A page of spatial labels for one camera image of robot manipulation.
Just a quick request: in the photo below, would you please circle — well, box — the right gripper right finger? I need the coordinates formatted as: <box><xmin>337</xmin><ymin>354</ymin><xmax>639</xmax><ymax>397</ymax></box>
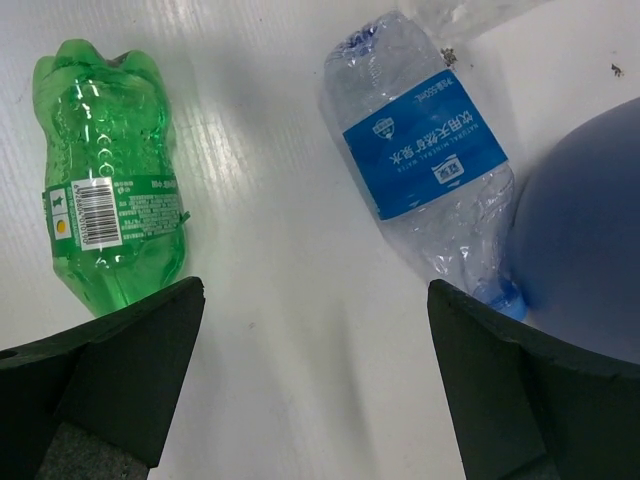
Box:
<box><xmin>427</xmin><ymin>280</ymin><xmax>639</xmax><ymax>479</ymax></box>

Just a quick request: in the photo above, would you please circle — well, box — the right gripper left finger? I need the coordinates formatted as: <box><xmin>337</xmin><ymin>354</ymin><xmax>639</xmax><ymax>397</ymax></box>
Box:
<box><xmin>1</xmin><ymin>277</ymin><xmax>205</xmax><ymax>479</ymax></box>

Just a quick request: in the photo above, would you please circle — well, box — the green plastic bottle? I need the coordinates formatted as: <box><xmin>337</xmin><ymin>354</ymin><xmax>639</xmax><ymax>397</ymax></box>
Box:
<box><xmin>33</xmin><ymin>39</ymin><xmax>188</xmax><ymax>316</ymax></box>

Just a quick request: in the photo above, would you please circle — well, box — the blue label water bottle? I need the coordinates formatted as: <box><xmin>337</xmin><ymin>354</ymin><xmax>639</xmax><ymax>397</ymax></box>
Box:
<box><xmin>321</xmin><ymin>10</ymin><xmax>527</xmax><ymax>321</ymax></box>

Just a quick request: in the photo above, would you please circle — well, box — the small clear bottle white cap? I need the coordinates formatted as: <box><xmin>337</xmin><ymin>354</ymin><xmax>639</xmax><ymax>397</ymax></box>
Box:
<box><xmin>408</xmin><ymin>0</ymin><xmax>528</xmax><ymax>43</ymax></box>

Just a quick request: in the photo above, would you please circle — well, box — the blue plastic bin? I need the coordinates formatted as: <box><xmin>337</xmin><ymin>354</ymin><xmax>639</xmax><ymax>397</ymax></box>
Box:
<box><xmin>509</xmin><ymin>99</ymin><xmax>639</xmax><ymax>363</ymax></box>

